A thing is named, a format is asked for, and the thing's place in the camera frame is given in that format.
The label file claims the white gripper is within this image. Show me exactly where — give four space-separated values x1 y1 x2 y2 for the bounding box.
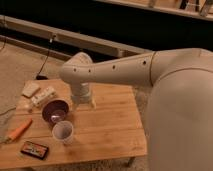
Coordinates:
70 83 96 109

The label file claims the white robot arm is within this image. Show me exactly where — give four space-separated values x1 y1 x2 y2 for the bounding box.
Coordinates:
60 48 213 171

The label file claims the long wooden baseboard rail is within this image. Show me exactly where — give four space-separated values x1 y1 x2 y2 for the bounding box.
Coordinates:
0 15 148 57

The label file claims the wooden table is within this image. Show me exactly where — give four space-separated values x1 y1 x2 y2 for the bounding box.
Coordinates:
0 84 147 169

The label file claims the orange carrot toy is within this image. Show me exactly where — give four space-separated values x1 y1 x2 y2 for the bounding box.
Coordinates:
4 119 32 143

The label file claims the white paper cup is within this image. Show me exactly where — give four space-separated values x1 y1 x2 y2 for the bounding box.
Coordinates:
52 121 74 144

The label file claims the white sponge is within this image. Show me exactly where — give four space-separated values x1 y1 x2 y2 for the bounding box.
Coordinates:
22 83 40 98

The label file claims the dark purple bowl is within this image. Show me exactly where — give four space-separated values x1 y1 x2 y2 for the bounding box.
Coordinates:
42 100 69 125

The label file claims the black cable left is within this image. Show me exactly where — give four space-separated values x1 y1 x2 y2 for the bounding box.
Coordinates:
35 34 57 81

